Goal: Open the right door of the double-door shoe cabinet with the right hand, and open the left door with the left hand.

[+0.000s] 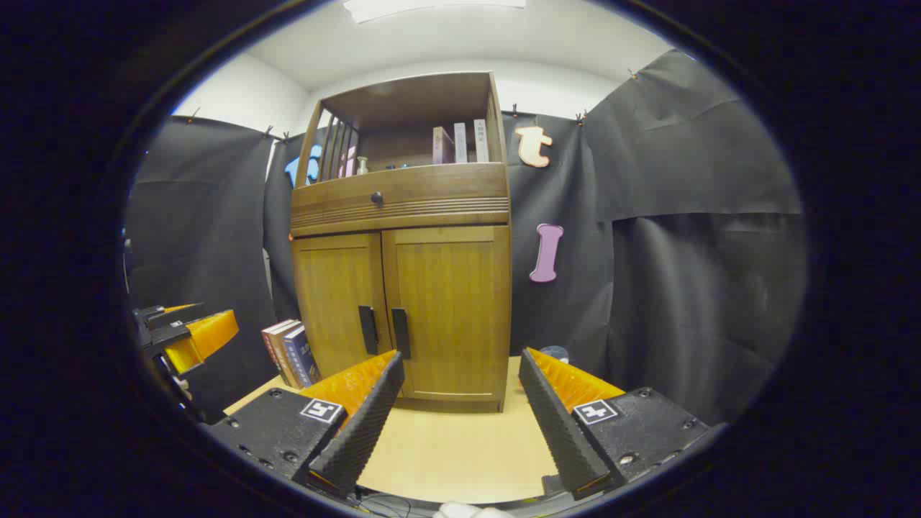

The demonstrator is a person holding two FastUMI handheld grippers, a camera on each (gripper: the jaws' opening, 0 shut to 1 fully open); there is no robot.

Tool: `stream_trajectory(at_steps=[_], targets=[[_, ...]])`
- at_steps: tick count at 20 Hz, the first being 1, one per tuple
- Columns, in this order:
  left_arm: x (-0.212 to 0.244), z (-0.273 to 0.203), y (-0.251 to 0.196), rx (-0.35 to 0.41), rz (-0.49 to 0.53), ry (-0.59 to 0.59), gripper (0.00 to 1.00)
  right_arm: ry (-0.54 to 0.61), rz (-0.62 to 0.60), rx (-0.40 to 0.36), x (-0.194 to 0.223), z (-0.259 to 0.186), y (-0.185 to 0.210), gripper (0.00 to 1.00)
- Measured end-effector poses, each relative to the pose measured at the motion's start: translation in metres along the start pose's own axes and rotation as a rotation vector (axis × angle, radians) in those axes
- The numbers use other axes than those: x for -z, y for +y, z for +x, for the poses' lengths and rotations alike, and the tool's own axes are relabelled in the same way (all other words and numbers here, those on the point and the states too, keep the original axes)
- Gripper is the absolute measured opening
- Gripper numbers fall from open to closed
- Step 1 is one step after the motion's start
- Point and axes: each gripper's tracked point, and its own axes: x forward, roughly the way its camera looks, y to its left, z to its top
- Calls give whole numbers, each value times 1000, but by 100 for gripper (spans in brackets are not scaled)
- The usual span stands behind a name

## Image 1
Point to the penguin plush toy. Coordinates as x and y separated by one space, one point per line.
555 354

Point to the small pale vase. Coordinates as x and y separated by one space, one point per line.
363 167

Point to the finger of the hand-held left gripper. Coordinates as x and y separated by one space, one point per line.
209 334
162 315

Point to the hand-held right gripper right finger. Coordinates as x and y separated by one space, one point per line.
557 424

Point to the wooden shoe cabinet door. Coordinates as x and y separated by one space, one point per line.
331 295
453 302

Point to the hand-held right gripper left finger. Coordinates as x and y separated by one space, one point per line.
367 424

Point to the white book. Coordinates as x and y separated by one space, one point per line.
481 140

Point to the black backdrop cloth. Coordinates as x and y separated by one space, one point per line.
683 288

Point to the wooden drawer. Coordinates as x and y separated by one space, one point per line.
432 194

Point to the brown book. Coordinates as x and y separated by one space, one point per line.
282 352

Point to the wooden double-door shoe cabinet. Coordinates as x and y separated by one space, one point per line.
403 101

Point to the lilac book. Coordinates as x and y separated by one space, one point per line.
460 142

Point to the red book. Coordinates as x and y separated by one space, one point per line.
270 345

